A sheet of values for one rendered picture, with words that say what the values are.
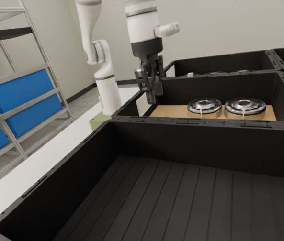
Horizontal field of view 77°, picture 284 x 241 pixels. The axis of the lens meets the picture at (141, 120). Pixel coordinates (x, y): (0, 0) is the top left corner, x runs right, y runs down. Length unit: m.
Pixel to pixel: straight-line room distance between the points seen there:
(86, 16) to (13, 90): 1.71
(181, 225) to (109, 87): 0.65
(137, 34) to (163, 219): 0.37
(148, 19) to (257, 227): 0.42
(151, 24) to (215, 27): 3.19
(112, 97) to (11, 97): 1.62
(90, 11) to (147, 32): 0.36
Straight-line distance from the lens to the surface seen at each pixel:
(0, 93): 2.28
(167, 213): 0.35
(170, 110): 0.66
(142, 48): 0.43
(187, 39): 3.65
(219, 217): 0.35
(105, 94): 0.85
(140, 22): 0.43
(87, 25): 0.77
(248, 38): 3.66
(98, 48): 0.82
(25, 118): 2.39
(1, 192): 0.84
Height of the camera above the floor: 1.12
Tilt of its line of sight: 27 degrees down
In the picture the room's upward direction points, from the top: 13 degrees counter-clockwise
